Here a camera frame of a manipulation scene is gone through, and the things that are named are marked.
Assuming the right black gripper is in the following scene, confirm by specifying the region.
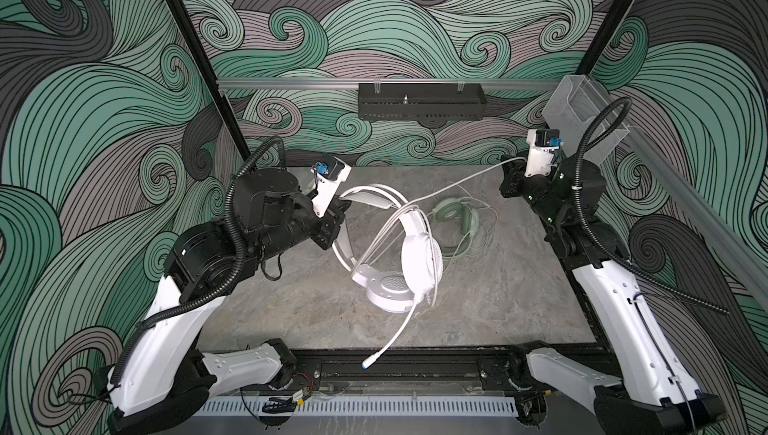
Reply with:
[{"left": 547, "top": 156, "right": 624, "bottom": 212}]
[{"left": 507, "top": 151, "right": 575, "bottom": 232}]

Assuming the green over-ear headphones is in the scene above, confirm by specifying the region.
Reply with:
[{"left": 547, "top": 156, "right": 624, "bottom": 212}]
[{"left": 429, "top": 197, "right": 480, "bottom": 256}]

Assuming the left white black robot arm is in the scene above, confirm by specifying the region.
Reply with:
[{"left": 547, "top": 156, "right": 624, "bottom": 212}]
[{"left": 104, "top": 161, "right": 351, "bottom": 434}]

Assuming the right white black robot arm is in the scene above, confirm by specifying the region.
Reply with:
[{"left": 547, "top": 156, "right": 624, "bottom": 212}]
[{"left": 500, "top": 158, "right": 727, "bottom": 434}]

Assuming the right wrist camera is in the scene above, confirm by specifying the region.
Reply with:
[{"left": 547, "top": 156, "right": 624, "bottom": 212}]
[{"left": 524, "top": 129, "right": 562, "bottom": 178}]

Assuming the clear plastic wall bin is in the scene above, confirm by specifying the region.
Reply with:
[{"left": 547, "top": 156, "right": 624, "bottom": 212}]
[{"left": 542, "top": 75, "right": 629, "bottom": 166}]

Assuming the right black corrugated cable hose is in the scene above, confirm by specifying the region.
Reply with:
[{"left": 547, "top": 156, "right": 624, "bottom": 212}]
[{"left": 569, "top": 96, "right": 731, "bottom": 316}]

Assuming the black corrugated cable hose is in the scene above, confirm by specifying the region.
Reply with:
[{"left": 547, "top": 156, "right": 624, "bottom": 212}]
[
  {"left": 111, "top": 136, "right": 288, "bottom": 386},
  {"left": 569, "top": 96, "right": 731, "bottom": 316}
]

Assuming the left black corrugated cable hose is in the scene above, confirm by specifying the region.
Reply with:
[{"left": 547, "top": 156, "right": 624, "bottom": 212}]
[{"left": 111, "top": 136, "right": 288, "bottom": 386}]

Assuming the black perforated wall tray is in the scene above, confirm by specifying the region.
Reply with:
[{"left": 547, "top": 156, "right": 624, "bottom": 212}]
[{"left": 357, "top": 82, "right": 488, "bottom": 128}]

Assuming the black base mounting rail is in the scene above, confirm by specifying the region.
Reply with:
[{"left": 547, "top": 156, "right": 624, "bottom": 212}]
[{"left": 197, "top": 347, "right": 607, "bottom": 393}]

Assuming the white slotted cable duct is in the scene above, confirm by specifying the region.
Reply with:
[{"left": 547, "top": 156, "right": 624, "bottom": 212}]
[{"left": 195, "top": 395, "right": 518, "bottom": 418}]

